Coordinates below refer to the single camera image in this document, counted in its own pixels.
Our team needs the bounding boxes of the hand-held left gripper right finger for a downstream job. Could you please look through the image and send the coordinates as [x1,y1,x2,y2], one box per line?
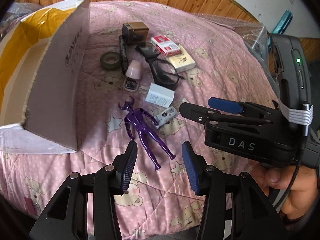
[182,141,292,240]

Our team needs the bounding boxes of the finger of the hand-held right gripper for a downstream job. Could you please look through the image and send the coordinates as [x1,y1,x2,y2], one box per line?
[179,102,274,128]
[208,97,281,120]

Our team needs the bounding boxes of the black cable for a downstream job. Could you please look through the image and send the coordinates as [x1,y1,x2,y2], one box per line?
[281,127,310,214]

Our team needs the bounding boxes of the gold metal tin box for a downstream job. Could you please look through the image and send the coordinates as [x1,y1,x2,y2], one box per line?
[122,22,149,46]

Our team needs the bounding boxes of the grey tape roll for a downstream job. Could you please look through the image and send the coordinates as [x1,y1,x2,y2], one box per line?
[100,52,120,70]

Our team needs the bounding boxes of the black frame eyeglasses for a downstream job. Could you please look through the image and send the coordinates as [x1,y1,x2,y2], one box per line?
[135,44,185,90]

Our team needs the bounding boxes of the black bar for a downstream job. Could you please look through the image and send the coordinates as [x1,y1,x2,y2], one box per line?
[119,35,130,75]

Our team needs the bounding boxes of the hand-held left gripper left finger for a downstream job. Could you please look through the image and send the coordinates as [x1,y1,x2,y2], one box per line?
[29,141,138,240]

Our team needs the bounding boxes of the white cardboard box yellow tape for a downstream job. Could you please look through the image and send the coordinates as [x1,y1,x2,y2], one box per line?
[0,0,91,154]

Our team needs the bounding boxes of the teal plastic object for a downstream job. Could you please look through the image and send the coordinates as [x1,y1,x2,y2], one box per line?
[271,9,294,34]

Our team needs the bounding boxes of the clear bubble wrap sheet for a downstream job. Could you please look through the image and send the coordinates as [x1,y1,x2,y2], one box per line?
[5,2,40,28]
[192,12,280,100]

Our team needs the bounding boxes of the person's right hand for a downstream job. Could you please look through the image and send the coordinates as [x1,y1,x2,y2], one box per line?
[251,164,320,216]

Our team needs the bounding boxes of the white charger adapter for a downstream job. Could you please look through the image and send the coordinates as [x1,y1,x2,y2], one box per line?
[141,83,175,107]

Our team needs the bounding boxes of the pink stapler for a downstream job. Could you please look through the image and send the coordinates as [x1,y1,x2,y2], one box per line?
[124,60,142,91]

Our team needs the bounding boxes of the cream cigarette pack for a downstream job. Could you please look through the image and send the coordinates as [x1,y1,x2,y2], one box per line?
[167,54,196,73]

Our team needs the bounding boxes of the small silver wrapper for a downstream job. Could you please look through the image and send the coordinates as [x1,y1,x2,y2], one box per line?
[154,106,177,127]

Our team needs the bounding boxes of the purple horned toy figure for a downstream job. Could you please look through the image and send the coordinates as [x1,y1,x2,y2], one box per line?
[118,96,177,172]

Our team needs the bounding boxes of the red white cigarette pack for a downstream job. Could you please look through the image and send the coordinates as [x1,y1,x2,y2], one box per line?
[151,36,182,57]

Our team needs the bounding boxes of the pink bear print blanket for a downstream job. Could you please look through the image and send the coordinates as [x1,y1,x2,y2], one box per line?
[0,1,283,234]

